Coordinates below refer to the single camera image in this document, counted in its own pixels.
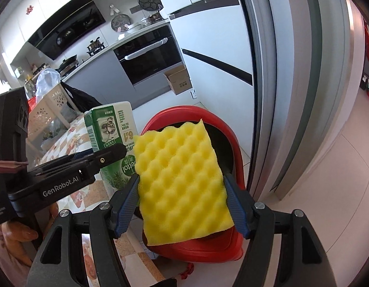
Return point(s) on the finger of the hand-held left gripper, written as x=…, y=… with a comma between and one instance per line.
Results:
x=109, y=157

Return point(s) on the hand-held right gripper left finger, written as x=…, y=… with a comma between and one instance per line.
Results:
x=127, y=206

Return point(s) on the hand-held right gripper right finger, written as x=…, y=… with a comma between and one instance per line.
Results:
x=236, y=206

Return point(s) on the green and white carton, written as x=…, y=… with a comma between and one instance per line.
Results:
x=109, y=125

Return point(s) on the black trash bin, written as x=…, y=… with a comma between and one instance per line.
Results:
x=220, y=152

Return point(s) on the yellow sponge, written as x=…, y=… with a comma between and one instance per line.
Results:
x=181, y=179

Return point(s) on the person's left hand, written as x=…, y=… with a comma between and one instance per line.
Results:
x=18, y=233

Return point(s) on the beige plastic rack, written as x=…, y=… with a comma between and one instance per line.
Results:
x=50, y=107

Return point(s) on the red plastic stool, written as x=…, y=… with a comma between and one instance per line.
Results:
x=202, y=251

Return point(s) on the black bag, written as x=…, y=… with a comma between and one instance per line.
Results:
x=80, y=98

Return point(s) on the clear plastic bag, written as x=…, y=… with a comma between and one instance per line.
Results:
x=48, y=80

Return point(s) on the grey kitchen counter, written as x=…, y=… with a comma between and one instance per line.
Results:
x=106, y=77

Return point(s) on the red tassel ornament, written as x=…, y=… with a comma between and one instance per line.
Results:
x=188, y=270

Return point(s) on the dark rounded object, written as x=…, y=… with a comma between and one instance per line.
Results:
x=166, y=283

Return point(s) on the black frying pan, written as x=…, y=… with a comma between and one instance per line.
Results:
x=68, y=62

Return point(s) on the cardboard box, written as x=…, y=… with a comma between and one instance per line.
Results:
x=180, y=80

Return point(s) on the black built-in oven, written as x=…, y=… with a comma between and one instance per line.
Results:
x=148, y=56

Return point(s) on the black pot on stove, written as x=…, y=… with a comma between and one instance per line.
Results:
x=95, y=45

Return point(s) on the black range hood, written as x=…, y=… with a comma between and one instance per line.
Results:
x=68, y=30

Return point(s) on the white pot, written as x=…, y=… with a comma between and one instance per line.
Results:
x=133, y=27

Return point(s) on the grey round tray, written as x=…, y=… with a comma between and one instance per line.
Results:
x=120, y=22

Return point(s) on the steel pot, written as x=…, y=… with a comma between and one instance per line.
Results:
x=156, y=16

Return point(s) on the white refrigerator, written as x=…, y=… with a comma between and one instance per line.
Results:
x=208, y=36

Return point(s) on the red paper wall sticker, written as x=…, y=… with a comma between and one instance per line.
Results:
x=29, y=9

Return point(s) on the silver wall hook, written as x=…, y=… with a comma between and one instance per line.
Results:
x=113, y=9

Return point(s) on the grey sliding door frame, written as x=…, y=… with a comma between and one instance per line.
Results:
x=286, y=65

